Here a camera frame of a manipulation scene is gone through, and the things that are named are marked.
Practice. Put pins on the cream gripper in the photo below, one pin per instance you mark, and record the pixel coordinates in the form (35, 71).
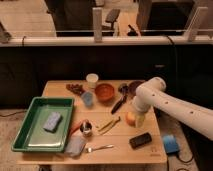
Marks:
(139, 120)

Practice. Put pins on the yellow red apple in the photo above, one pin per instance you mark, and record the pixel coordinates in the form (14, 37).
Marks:
(130, 119)

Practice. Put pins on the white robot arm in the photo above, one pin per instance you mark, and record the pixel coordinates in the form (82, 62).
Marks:
(152, 93)

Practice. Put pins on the white paper cup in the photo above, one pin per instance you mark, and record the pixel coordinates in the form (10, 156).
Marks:
(92, 80)

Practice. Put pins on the black sponge block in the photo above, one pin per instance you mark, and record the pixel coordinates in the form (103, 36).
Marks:
(140, 140)

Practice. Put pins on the purple bowl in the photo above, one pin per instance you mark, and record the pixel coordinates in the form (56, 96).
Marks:
(133, 86)

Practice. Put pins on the yellow banana peel strips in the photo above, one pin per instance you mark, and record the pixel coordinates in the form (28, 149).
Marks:
(105, 128)

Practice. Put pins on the orange bowl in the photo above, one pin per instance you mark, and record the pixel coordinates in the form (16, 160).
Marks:
(104, 92)

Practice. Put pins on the silver fork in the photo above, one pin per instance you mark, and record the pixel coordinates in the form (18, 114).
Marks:
(91, 149)

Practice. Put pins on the brown grape bunch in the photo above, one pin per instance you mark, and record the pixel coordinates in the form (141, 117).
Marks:
(75, 88)

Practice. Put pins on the grey folded cloth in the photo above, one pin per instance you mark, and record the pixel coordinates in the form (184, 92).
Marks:
(75, 146)

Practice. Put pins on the blue sponge in tray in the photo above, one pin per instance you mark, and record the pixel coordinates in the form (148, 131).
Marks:
(52, 122)

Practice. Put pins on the black office chair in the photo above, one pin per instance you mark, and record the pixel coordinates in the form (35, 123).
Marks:
(110, 20)

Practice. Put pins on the green plastic tray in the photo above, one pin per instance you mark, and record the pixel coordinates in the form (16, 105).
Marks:
(32, 137)

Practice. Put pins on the black handled spoon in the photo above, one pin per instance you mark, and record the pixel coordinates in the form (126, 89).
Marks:
(123, 89)

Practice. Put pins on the white horizontal rail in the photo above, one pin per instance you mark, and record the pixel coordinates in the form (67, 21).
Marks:
(106, 41)

